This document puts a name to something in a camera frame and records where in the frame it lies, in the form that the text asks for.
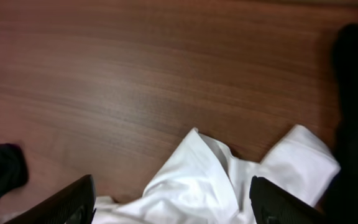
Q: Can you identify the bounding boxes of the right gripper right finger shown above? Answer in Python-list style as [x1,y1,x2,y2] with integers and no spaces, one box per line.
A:
[249,176,327,224]

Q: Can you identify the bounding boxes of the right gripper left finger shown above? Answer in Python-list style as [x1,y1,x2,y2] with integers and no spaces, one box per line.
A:
[6,174,96,224]

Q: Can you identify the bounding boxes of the white t-shirt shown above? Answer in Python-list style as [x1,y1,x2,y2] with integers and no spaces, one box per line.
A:
[0,124,341,224]

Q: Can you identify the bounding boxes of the black garment at top right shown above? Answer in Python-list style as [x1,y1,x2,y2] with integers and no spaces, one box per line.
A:
[324,24,358,224]

